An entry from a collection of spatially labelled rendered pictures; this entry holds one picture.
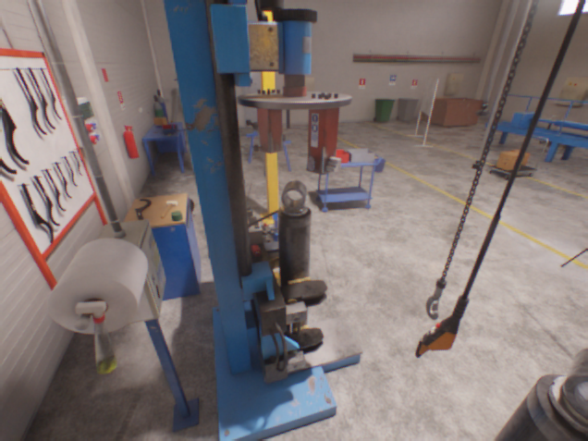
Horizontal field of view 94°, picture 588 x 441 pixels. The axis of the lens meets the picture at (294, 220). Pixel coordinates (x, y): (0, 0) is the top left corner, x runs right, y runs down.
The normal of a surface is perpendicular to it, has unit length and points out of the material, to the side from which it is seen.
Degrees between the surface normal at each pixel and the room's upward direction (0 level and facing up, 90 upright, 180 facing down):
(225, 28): 90
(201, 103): 90
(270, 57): 90
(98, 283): 90
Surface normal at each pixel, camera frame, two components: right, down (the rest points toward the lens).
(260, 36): 0.29, 0.47
